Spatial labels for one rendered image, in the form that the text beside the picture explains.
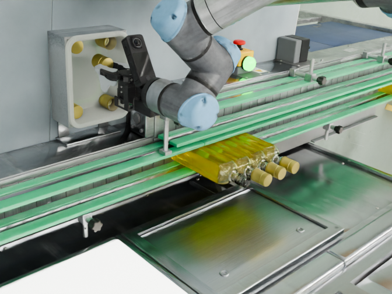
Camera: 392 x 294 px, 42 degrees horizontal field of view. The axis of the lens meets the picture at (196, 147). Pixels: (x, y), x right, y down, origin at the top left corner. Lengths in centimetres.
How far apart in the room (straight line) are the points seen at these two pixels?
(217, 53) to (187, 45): 8
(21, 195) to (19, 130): 22
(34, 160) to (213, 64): 49
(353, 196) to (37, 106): 97
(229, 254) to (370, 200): 58
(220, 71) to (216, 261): 45
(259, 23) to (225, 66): 74
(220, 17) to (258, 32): 84
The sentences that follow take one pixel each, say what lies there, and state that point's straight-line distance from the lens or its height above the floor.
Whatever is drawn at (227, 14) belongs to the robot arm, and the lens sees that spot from 93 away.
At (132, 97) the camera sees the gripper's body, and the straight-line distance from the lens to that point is 115.
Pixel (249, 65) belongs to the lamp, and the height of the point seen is 85.
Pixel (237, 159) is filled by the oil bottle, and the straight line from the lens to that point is 134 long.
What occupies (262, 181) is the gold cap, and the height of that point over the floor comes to 116.
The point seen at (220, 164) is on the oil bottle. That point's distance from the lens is 129.
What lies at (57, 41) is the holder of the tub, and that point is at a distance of 123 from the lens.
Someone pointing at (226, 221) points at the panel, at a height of 110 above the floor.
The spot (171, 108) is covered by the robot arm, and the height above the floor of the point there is 113.
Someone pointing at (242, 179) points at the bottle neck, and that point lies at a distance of 127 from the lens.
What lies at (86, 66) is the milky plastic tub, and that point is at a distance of 132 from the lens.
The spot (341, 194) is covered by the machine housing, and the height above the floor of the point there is 118.
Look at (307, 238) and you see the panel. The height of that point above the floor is 128.
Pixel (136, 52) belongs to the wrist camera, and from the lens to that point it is 113.
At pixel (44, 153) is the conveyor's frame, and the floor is 82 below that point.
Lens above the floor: 186
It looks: 41 degrees down
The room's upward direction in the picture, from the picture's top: 116 degrees clockwise
